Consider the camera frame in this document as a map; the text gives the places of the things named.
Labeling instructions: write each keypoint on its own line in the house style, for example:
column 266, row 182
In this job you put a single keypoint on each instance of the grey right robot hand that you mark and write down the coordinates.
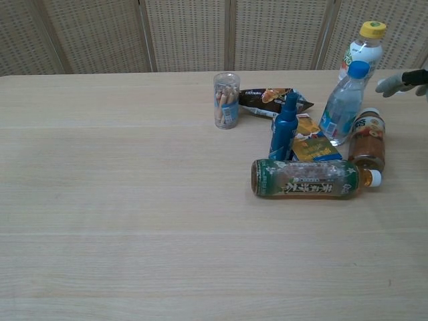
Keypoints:
column 393, row 84

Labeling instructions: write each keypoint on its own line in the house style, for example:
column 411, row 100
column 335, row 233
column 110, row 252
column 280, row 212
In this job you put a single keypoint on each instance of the brown drink bottle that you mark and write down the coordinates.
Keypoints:
column 367, row 140

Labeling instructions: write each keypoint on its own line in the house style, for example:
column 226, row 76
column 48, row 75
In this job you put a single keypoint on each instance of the yellow-cap white bottle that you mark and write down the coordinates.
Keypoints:
column 366, row 50

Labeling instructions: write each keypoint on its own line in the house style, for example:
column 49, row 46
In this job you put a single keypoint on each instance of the blue cap water bottle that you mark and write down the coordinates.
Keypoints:
column 342, row 107

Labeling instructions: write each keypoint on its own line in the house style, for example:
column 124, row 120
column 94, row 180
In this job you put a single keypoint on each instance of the red white yellow box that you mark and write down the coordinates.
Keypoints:
column 309, row 125

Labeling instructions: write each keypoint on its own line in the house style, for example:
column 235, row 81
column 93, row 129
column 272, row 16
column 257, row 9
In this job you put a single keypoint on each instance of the yellow and blue box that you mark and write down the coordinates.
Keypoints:
column 316, row 150

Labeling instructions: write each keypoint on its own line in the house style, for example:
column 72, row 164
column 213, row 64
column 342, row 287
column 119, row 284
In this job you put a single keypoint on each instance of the blue spray bottle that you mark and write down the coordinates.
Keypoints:
column 284, row 130

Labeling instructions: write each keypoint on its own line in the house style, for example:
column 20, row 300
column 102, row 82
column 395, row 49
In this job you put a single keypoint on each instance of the dark snack bag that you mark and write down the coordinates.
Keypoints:
column 264, row 100

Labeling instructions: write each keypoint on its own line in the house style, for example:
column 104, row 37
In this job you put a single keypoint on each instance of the green label tea bottle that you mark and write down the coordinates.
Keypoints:
column 301, row 180

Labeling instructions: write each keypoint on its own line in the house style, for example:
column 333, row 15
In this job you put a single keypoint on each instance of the clear cylinder of snack sticks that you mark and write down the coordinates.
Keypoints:
column 226, row 103

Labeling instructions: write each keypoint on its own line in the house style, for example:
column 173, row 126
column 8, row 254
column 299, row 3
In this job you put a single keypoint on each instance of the woven folding screen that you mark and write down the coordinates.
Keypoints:
column 187, row 33

